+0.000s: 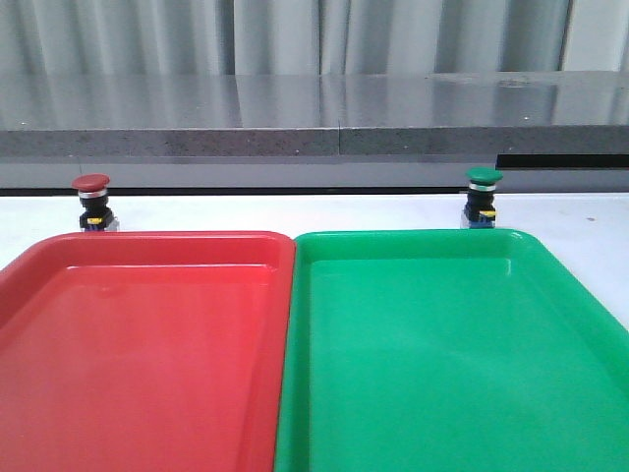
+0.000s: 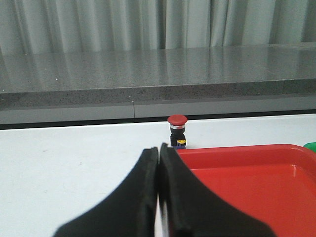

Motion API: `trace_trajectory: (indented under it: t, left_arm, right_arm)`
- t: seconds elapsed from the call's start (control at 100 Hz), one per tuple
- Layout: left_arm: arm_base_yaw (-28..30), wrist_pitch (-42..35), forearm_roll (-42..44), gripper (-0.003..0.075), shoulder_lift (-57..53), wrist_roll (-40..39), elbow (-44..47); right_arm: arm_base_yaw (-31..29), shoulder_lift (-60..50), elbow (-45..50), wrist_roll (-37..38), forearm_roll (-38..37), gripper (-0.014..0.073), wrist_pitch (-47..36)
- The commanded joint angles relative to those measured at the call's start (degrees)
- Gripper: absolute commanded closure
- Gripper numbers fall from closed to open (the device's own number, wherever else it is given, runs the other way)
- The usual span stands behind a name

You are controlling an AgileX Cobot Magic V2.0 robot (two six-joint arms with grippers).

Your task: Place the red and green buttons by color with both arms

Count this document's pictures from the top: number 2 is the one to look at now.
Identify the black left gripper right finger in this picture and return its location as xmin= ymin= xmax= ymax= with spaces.
xmin=159 ymin=143 xmax=275 ymax=237

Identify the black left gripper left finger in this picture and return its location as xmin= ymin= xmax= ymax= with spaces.
xmin=55 ymin=147 xmax=158 ymax=237

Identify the red mushroom push button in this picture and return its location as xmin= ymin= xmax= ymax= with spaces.
xmin=167 ymin=115 xmax=188 ymax=149

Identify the red plastic tray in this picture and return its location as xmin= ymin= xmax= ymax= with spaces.
xmin=179 ymin=144 xmax=316 ymax=237

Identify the green plastic tray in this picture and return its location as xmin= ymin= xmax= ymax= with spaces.
xmin=304 ymin=142 xmax=316 ymax=152

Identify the grey stone counter ledge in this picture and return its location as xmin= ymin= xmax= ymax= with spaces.
xmin=0 ymin=42 xmax=316 ymax=124

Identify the white pleated curtain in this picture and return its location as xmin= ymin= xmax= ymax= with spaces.
xmin=0 ymin=0 xmax=316 ymax=55

